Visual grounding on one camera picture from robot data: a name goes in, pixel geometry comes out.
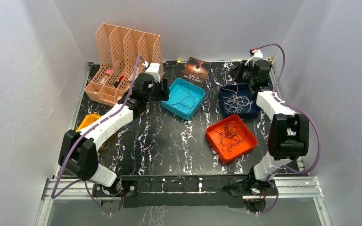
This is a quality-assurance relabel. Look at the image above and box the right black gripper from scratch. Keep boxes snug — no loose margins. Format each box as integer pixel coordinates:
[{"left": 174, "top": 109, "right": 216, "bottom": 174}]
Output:
[{"left": 229, "top": 60, "right": 256, "bottom": 86}]

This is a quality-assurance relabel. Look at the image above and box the dark thin cable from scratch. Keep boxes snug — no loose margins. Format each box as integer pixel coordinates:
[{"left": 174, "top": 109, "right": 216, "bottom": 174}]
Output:
[{"left": 168, "top": 81, "right": 200, "bottom": 114}]

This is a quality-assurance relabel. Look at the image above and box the white thin cable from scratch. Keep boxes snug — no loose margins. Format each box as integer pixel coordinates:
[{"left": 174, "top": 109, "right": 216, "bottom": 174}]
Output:
[{"left": 221, "top": 84, "right": 254, "bottom": 114}]

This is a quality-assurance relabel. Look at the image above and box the black thin cable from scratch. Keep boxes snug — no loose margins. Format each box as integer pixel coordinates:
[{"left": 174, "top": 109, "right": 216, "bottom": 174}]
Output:
[{"left": 214, "top": 118, "right": 250, "bottom": 153}]

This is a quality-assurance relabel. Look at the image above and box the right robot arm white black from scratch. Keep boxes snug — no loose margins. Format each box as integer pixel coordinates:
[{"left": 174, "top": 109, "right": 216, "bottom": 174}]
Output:
[{"left": 235, "top": 58, "right": 309, "bottom": 195}]

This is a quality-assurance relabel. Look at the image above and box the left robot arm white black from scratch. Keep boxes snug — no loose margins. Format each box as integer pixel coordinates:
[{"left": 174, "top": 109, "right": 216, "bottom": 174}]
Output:
[{"left": 58, "top": 73, "right": 170, "bottom": 196}]

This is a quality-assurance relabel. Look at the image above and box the teal square tray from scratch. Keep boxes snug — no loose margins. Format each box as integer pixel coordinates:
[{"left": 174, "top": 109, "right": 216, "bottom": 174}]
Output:
[{"left": 161, "top": 78, "right": 206, "bottom": 120}]

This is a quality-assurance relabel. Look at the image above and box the navy blue square tray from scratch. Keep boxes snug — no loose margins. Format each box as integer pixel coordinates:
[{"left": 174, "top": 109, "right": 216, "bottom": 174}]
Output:
[{"left": 219, "top": 84, "right": 260, "bottom": 119}]

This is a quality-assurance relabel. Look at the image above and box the dark book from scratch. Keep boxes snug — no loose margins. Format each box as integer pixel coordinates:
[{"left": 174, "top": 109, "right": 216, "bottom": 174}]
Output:
[{"left": 181, "top": 57, "right": 211, "bottom": 88}]

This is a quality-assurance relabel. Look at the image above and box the pink bottle in organizer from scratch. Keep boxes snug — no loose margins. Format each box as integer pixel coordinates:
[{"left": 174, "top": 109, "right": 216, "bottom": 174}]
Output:
[{"left": 98, "top": 69, "right": 113, "bottom": 85}]

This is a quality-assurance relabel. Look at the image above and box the pink plastic file organizer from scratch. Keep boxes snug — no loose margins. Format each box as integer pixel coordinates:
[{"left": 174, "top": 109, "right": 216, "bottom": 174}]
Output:
[{"left": 84, "top": 24, "right": 163, "bottom": 106}]

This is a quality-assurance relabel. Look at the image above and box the orange square tray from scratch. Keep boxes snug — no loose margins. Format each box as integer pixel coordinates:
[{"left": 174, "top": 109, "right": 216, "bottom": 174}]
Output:
[{"left": 205, "top": 115, "right": 258, "bottom": 164}]

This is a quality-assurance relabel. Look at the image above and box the yellow small bin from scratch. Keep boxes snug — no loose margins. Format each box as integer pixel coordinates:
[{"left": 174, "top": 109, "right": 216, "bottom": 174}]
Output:
[{"left": 75, "top": 113, "right": 101, "bottom": 132}]

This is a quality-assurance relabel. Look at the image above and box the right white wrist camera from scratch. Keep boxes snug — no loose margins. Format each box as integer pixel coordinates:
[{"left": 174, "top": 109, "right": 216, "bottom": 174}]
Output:
[{"left": 245, "top": 48, "right": 263, "bottom": 66}]

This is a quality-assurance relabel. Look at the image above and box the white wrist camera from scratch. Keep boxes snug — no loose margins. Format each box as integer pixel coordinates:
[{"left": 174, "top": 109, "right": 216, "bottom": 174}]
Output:
[
  {"left": 245, "top": 48, "right": 263, "bottom": 66},
  {"left": 145, "top": 63, "right": 164, "bottom": 82}
]

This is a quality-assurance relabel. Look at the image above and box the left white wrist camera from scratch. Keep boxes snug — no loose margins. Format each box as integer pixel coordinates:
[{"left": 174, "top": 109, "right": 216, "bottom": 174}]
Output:
[{"left": 145, "top": 63, "right": 164, "bottom": 82}]

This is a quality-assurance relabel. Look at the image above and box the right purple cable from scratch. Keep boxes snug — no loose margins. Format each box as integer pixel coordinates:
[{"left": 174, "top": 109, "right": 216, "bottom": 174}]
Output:
[{"left": 251, "top": 43, "right": 321, "bottom": 175}]

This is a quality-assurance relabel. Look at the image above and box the purple cable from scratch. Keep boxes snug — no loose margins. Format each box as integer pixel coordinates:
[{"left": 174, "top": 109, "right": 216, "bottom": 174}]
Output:
[
  {"left": 51, "top": 55, "right": 150, "bottom": 199},
  {"left": 251, "top": 43, "right": 321, "bottom": 175}
]

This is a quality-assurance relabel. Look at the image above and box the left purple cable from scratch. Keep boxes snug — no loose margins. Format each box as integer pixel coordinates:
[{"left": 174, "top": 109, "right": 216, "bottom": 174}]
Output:
[{"left": 51, "top": 55, "right": 150, "bottom": 199}]

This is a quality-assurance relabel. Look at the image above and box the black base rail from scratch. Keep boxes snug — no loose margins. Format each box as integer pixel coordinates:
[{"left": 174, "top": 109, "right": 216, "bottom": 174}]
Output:
[{"left": 123, "top": 175, "right": 250, "bottom": 208}]

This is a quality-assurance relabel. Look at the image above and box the aluminium frame rail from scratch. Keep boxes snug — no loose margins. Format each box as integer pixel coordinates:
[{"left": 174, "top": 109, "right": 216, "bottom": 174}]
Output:
[{"left": 35, "top": 61, "right": 331, "bottom": 226}]

